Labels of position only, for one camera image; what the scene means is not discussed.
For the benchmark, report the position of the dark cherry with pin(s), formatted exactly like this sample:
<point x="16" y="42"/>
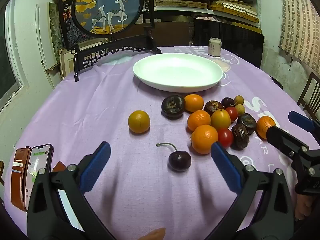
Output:
<point x="179" y="161"/>
<point x="227" y="102"/>

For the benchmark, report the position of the dark wrinkled passion fruit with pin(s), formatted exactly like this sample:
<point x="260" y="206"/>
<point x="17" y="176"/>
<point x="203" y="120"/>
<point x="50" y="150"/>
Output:
<point x="240" y="137"/>
<point x="247" y="123"/>
<point x="212" y="105"/>
<point x="173" y="106"/>

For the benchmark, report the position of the purple printed tablecloth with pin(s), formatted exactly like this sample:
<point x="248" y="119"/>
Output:
<point x="100" y="105"/>

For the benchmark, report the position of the brown leather wallet case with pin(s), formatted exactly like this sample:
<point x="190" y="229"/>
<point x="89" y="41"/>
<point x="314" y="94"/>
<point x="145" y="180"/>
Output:
<point x="18" y="180"/>

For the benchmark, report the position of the dark wooden chair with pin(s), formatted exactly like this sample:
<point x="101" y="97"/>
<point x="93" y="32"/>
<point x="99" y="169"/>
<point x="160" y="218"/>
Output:
<point x="310" y="95"/>

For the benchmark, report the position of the red cherry tomato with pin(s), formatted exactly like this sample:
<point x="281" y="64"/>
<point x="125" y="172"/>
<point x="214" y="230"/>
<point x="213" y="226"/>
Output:
<point x="232" y="113"/>
<point x="225" y="138"/>

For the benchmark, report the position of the white leaning board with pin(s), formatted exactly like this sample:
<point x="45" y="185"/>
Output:
<point x="43" y="37"/>

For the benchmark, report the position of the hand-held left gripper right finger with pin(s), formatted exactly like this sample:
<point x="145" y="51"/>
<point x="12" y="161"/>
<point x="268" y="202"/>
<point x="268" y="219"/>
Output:
<point x="225" y="166"/>

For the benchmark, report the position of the stack of yellow flat boxes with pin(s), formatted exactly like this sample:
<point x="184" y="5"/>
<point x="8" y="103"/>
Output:
<point x="235" y="8"/>

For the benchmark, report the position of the pale drink can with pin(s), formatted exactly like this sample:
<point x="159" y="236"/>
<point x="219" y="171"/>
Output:
<point x="215" y="47"/>

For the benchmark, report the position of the tan longan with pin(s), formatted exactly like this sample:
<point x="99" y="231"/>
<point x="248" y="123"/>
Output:
<point x="239" y="100"/>
<point x="240" y="110"/>

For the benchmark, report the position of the round deer painting table screen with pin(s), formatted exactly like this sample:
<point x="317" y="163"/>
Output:
<point x="107" y="5"/>

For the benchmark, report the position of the brown wooden board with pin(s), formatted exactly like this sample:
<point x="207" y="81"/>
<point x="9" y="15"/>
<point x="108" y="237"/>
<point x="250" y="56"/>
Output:
<point x="170" y="33"/>

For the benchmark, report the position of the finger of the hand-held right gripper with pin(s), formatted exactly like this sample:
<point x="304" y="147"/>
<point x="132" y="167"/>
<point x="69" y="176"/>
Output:
<point x="298" y="118"/>
<point x="281" y="138"/>

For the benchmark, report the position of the black smartphone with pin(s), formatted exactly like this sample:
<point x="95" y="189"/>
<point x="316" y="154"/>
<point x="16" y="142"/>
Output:
<point x="37" y="165"/>

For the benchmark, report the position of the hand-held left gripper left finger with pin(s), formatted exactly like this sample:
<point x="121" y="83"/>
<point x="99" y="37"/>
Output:
<point x="96" y="166"/>

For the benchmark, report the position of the yellow-orange round citrus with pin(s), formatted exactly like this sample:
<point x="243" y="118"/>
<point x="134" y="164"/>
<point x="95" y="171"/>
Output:
<point x="220" y="119"/>
<point x="139" y="121"/>

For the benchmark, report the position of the person's left hand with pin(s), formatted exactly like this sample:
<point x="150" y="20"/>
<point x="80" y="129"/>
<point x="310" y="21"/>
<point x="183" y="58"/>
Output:
<point x="155" y="234"/>

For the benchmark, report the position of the white oval plate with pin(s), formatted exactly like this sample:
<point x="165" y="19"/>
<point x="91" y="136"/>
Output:
<point x="175" y="71"/>

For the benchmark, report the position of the checked beige curtain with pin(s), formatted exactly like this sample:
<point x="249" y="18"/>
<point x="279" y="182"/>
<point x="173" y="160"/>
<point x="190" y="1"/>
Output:
<point x="300" y="17"/>

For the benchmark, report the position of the person's right hand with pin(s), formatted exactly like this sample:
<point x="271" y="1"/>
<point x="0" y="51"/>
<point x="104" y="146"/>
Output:
<point x="302" y="207"/>

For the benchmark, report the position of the window frame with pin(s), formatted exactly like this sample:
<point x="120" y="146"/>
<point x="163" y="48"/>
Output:
<point x="7" y="67"/>

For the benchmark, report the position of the black chair back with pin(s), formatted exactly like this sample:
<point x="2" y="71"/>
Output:
<point x="237" y="37"/>

